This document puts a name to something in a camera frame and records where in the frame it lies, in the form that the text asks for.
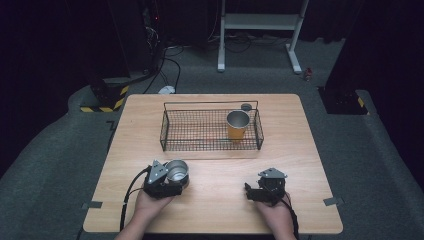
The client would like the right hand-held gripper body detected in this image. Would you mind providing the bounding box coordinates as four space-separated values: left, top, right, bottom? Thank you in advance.
255 167 289 206

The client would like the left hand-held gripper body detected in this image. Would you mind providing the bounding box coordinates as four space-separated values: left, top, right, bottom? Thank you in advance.
142 159 185 201

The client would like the silver metal cup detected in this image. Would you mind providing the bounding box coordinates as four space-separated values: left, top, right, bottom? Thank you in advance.
164 158 191 188

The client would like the black wire basket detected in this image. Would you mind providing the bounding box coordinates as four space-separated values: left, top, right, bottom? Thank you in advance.
159 100 265 153

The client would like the orange paper cup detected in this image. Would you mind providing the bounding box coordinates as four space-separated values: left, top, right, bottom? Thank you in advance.
225 109 251 142

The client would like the person's left hand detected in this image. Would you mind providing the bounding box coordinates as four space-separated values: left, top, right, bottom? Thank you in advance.
132 190 176 232

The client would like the person's right hand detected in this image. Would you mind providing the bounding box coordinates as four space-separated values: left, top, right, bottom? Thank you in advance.
254 192 295 235

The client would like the grey tape strip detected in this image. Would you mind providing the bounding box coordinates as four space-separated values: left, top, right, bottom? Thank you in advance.
322 196 346 207
81 200 104 211

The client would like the black yellow striped base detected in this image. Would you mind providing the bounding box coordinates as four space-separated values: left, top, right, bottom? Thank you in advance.
79 76 131 114
317 86 371 117

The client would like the dark equipment rack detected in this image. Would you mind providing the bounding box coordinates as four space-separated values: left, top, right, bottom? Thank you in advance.
139 0 169 76

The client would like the white metal stand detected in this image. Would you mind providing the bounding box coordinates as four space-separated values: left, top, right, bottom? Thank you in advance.
216 0 310 75

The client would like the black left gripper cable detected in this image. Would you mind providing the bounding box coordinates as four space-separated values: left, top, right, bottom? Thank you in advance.
118 165 153 232

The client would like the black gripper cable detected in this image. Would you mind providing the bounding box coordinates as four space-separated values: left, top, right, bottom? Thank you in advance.
118 165 153 232
280 195 300 240

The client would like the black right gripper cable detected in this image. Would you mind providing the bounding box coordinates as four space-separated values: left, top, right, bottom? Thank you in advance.
280 195 300 240

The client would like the black table bracket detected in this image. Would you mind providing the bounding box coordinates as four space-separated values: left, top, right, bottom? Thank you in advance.
105 119 118 155

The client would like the black floor cable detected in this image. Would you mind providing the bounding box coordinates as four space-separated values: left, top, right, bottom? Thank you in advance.
142 45 185 95

